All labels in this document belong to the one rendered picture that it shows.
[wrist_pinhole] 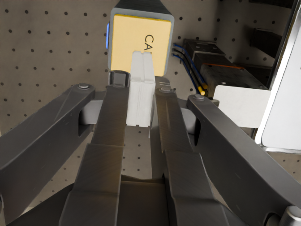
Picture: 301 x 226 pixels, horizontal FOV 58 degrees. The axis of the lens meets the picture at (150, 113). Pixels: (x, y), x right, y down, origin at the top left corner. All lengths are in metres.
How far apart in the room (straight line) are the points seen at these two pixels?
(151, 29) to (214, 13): 0.50
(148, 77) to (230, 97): 0.30
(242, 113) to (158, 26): 0.23
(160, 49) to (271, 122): 0.33
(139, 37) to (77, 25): 0.49
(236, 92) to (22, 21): 0.59
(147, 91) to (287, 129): 0.46
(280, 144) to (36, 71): 0.65
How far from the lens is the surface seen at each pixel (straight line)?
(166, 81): 0.18
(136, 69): 0.17
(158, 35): 0.30
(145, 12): 0.31
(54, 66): 0.82
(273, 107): 0.56
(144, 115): 0.16
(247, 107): 0.47
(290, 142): 0.61
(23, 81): 0.87
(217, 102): 0.44
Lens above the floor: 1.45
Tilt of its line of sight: 64 degrees down
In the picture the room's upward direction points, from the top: 176 degrees clockwise
